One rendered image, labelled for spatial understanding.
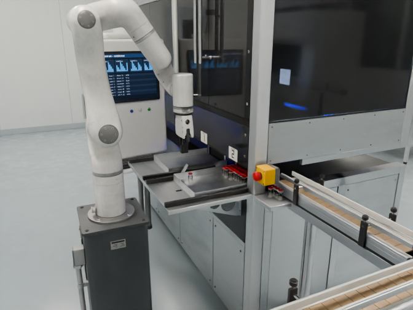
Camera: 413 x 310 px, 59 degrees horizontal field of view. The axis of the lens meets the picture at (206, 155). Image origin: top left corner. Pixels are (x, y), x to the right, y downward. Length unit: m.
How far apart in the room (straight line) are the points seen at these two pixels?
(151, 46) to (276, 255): 1.15
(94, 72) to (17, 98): 5.57
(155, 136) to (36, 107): 4.61
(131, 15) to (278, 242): 1.22
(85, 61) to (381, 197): 1.69
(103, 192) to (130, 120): 1.00
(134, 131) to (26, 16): 4.67
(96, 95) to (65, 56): 5.50
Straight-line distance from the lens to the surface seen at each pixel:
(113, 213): 1.53
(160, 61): 1.44
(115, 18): 1.42
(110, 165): 1.45
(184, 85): 1.48
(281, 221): 1.84
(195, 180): 1.82
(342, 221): 1.42
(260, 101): 1.56
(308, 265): 1.74
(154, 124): 2.49
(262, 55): 1.54
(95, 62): 1.38
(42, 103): 6.93
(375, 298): 1.02
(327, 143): 1.85
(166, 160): 2.13
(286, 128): 1.67
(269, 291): 2.02
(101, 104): 1.38
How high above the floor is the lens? 1.56
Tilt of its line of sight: 18 degrees down
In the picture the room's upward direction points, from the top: straight up
